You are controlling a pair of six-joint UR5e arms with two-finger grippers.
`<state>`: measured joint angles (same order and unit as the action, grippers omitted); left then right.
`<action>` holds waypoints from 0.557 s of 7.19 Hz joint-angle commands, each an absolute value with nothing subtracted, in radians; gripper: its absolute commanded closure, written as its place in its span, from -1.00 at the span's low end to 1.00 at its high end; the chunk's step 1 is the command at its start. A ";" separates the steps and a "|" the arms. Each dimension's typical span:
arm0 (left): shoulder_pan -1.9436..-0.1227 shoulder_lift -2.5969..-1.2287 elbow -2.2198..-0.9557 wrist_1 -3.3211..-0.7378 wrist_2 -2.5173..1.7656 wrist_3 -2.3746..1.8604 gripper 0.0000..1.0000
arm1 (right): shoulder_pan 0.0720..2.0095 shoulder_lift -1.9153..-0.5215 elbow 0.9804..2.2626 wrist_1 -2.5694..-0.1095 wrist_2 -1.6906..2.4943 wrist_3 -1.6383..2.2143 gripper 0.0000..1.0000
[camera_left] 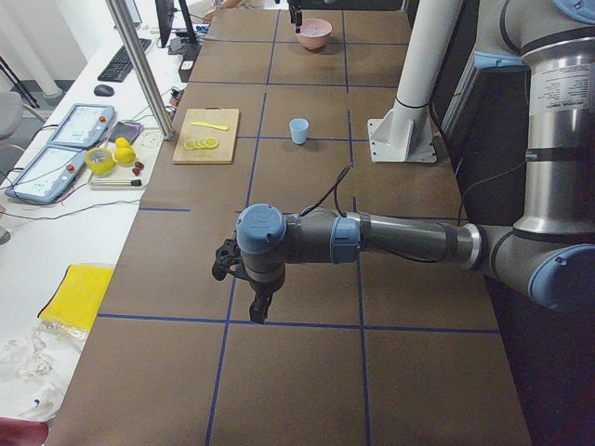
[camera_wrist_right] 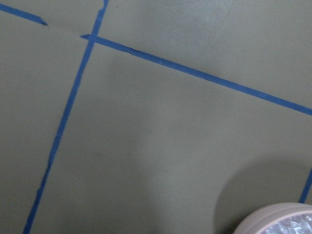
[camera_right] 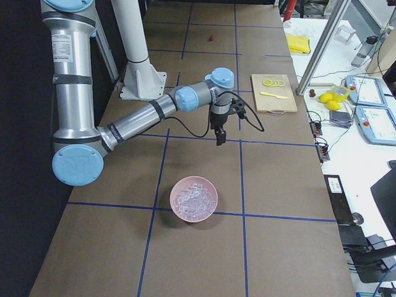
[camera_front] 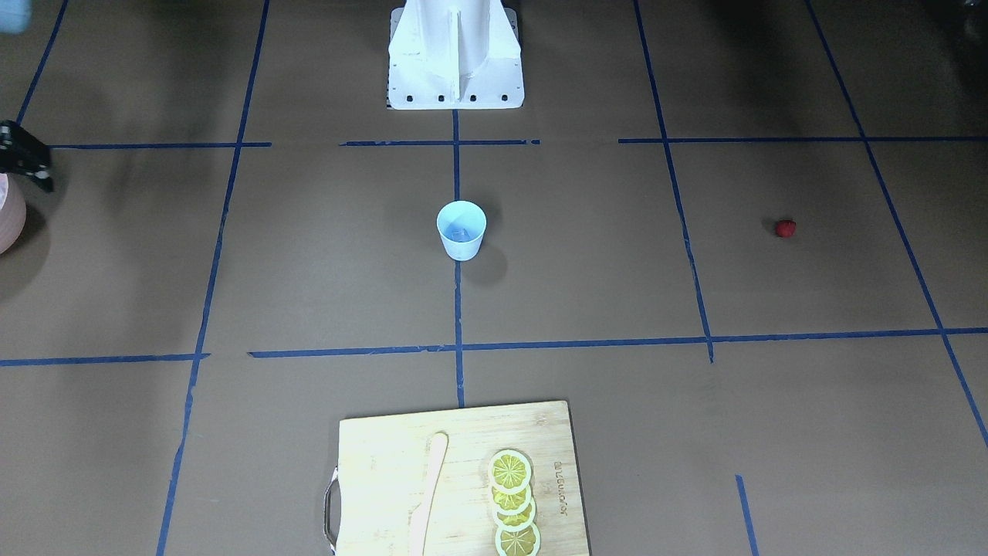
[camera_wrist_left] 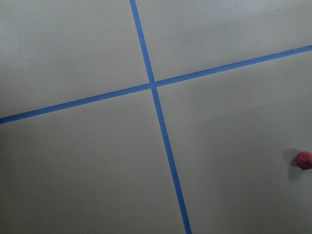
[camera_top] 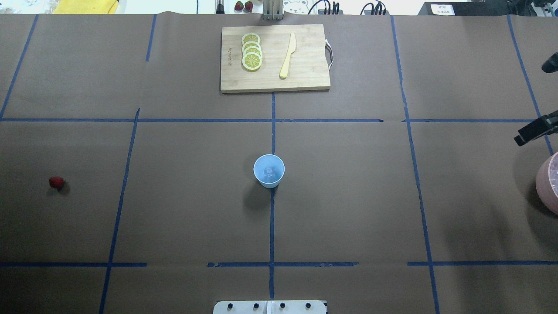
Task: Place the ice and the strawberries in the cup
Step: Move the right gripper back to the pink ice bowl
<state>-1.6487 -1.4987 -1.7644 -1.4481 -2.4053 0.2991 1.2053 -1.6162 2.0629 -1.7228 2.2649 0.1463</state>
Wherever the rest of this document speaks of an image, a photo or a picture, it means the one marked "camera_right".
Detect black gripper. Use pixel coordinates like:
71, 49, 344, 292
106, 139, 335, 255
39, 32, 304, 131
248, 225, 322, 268
210, 105, 230, 146

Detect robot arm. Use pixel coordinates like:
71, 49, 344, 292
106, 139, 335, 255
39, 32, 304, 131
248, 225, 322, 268
41, 1, 234, 186

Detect pile of ice cubes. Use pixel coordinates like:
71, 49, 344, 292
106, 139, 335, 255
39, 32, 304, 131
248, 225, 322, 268
172, 183, 217, 223

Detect strawberries on tray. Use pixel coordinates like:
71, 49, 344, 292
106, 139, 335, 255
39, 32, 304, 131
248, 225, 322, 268
309, 89, 316, 98

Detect wooden cutting board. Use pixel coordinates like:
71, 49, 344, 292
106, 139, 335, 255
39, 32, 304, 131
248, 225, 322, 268
251, 74, 298, 114

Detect yellow plastic knife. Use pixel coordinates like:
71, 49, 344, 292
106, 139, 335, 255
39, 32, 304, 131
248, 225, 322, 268
260, 92, 289, 100

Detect lemon slices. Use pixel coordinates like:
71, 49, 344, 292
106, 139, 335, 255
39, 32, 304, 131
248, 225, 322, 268
262, 79, 285, 87

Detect pink bowl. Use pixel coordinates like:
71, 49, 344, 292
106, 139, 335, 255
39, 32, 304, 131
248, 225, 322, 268
170, 176, 218, 223

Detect white mounting pole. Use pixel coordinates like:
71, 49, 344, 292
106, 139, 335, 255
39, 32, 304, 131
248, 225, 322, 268
111, 0, 167, 101

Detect whole yellow lemon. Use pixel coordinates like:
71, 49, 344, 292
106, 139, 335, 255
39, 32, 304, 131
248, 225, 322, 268
319, 93, 333, 103

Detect yellow cloth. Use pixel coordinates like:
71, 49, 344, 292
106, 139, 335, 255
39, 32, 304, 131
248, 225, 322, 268
286, 34, 311, 54

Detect dark wallet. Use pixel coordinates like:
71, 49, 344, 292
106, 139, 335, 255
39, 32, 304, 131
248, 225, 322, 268
329, 110, 353, 128

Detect yellow tape roll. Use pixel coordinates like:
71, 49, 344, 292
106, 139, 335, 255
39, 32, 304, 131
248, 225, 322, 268
331, 86, 350, 103

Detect clear plastic bag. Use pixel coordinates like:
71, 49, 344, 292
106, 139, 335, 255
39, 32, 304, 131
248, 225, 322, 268
283, 19, 321, 38

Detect upper teach pendant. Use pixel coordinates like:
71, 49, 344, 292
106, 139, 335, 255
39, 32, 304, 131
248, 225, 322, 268
342, 75, 388, 108

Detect teach pendant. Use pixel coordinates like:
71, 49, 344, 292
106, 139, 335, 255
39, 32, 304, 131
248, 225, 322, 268
355, 105, 395, 146
342, 75, 388, 108

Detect lower teach pendant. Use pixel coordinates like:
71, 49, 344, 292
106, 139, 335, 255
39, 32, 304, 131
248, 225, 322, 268
355, 105, 395, 146

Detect black monitor stand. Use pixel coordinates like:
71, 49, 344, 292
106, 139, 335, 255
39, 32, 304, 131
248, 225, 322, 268
345, 160, 395, 283

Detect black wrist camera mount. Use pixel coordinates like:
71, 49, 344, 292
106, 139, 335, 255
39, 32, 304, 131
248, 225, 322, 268
231, 98, 246, 119

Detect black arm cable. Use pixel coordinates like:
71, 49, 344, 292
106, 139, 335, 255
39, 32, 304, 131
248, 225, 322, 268
166, 91, 265, 139

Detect aluminium frame post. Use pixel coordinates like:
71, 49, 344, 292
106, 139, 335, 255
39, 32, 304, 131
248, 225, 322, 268
296, 0, 351, 96

